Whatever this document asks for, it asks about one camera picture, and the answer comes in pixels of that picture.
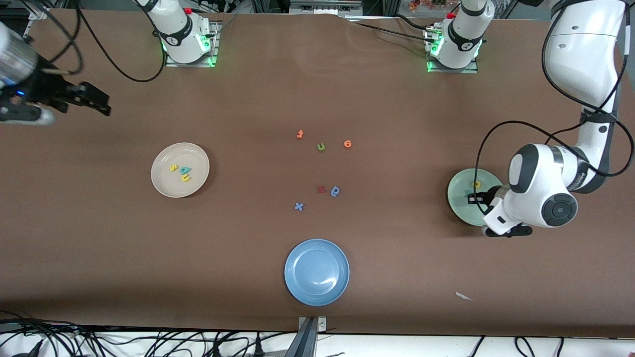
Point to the blue letter q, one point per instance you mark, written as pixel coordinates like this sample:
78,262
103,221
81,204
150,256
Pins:
335,191

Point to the orange decoration cluster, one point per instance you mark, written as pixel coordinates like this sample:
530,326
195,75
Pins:
426,4

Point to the beige plate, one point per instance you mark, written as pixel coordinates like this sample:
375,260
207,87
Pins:
180,191

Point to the aluminium frame rail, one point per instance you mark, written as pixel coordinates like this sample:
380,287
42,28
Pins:
37,12

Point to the grey metal box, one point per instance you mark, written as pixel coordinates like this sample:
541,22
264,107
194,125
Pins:
325,7

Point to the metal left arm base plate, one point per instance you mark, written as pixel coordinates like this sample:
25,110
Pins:
469,70

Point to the brown table cover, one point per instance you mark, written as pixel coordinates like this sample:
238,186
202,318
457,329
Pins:
317,99

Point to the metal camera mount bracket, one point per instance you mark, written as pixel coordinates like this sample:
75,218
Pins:
308,337

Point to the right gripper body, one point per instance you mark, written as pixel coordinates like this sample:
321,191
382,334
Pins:
45,88

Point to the white paper scrap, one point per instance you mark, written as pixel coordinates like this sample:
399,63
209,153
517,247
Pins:
463,296

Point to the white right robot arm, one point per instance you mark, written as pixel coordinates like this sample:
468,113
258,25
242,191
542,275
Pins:
181,29

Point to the blue plate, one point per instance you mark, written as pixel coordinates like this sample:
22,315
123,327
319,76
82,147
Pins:
316,272

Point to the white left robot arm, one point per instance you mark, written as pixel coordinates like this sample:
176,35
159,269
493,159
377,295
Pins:
585,49

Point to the green plate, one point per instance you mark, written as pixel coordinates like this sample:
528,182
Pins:
459,208

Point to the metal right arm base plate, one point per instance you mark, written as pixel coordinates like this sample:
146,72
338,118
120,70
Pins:
215,44

